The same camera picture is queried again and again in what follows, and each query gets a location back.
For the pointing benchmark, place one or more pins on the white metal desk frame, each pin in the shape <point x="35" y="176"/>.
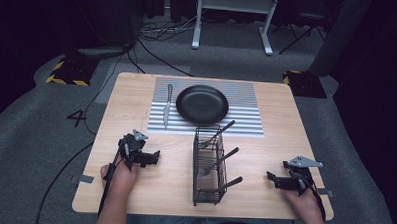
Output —
<point x="235" y="5"/>

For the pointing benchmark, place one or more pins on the black round plate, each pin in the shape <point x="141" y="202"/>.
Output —
<point x="202" y="104"/>

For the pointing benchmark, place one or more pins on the black yellow striped base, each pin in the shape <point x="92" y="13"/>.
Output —
<point x="73" y="71"/>
<point x="304" y="84"/>

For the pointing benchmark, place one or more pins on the black tripod stand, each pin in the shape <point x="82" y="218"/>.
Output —
<point x="302" y="29"/>

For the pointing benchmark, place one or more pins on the silver table knife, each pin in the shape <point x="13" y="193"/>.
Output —
<point x="167" y="106"/>

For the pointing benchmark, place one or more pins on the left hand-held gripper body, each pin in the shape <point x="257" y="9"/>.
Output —
<point x="133" y="146"/>

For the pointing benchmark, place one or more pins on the grey tape strip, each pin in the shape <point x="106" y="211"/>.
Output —
<point x="84" y="179"/>
<point x="326" y="193"/>

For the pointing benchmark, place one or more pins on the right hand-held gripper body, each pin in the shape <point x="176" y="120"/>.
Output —
<point x="302" y="172"/>

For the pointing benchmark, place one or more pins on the grey striped placemat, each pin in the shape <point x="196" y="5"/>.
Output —
<point x="243" y="107"/>

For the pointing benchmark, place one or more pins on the person's left hand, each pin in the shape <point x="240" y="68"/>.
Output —
<point x="122" y="177"/>

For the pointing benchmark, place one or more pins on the person's right hand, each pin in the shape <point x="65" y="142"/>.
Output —
<point x="303" y="205"/>

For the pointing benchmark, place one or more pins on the grey padded column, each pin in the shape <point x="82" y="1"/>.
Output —
<point x="342" y="33"/>

